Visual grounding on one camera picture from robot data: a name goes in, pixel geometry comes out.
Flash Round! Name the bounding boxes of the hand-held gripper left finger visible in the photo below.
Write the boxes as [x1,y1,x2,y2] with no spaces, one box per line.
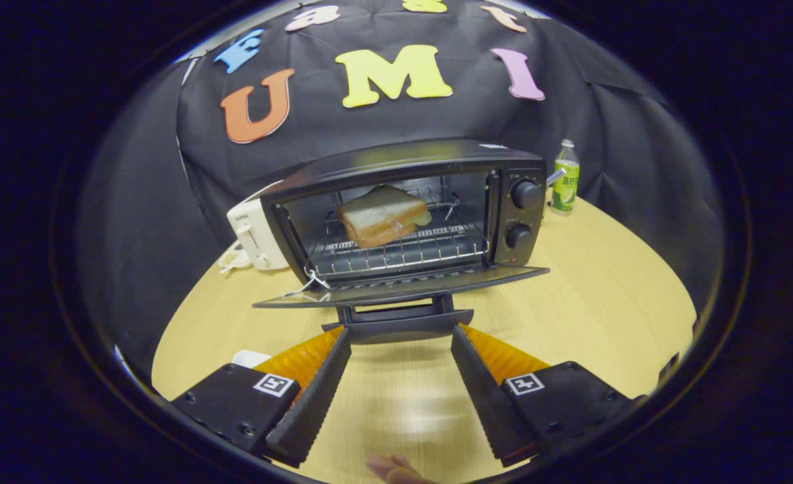
[171,326,351,468]

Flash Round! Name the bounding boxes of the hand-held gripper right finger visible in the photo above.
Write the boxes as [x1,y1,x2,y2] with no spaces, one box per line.
[450,325,642,468]

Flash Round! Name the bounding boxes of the toasted sandwich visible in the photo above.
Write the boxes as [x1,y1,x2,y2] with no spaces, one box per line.
[338,184,432,249]

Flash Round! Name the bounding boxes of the black toaster oven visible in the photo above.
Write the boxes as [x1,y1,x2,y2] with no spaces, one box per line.
[252,138,550,345]

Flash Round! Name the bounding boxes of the white pop-up toaster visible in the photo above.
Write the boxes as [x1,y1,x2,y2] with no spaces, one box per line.
[226,180,291,272]

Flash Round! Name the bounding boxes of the green label drink bottle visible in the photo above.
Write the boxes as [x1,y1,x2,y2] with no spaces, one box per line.
[551,139,581,214]

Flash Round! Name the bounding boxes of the metal wire oven rack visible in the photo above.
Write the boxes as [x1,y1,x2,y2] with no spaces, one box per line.
[309,192,491,280]

